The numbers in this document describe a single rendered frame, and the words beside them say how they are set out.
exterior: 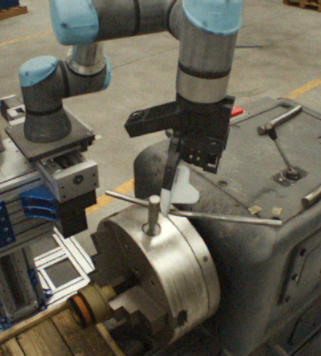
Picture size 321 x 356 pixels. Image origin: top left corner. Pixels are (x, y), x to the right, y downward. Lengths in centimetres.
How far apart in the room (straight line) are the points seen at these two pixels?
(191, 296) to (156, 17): 52
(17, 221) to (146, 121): 83
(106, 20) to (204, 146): 23
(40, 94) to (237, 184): 62
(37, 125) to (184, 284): 69
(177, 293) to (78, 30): 51
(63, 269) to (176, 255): 139
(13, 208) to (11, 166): 14
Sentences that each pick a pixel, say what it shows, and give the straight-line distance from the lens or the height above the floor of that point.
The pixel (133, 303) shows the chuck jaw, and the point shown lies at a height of 111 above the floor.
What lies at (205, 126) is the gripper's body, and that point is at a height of 150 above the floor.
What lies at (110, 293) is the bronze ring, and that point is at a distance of 89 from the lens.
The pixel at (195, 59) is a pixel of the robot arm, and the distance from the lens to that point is 55.
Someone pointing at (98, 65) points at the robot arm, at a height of 138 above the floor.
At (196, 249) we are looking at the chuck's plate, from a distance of 83.
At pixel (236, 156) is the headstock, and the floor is 125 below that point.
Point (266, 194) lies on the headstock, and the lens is 91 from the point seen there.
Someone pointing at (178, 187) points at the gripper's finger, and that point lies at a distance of 65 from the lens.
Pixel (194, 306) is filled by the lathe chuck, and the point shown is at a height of 112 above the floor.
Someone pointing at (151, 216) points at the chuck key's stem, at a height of 128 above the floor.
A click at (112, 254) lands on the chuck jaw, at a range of 89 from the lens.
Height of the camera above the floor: 181
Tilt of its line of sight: 37 degrees down
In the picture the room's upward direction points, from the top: straight up
